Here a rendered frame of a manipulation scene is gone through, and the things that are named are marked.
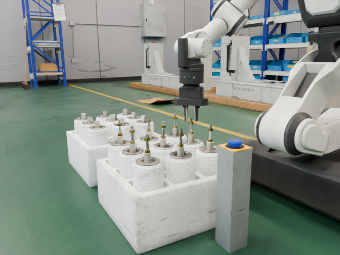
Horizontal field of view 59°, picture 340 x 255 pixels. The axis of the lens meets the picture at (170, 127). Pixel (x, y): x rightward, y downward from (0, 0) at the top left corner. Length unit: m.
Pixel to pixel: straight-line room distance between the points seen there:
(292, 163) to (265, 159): 0.11
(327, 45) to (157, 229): 0.84
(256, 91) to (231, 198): 2.57
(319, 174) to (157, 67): 4.58
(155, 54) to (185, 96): 4.47
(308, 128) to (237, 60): 2.85
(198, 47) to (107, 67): 6.54
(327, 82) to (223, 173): 0.48
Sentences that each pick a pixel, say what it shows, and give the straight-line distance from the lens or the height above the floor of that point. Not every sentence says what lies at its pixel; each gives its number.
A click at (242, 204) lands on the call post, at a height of 0.15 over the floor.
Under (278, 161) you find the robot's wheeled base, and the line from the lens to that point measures 1.22.
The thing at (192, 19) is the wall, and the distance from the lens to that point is 8.75.
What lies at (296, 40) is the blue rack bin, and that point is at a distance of 6.40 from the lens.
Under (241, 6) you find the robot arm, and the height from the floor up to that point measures 0.75.
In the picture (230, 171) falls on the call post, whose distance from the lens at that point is 0.86.
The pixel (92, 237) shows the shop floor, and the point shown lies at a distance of 1.07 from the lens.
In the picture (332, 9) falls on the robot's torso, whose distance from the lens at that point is 1.17.
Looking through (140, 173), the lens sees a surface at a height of 0.23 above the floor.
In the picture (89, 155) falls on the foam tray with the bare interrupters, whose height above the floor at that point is 0.15.
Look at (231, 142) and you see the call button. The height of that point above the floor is 0.33.
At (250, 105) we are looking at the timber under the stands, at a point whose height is 0.04.
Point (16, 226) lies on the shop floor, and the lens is 1.22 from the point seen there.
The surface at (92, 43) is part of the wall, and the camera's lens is 7.44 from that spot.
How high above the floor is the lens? 0.56
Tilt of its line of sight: 13 degrees down
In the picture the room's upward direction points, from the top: 1 degrees counter-clockwise
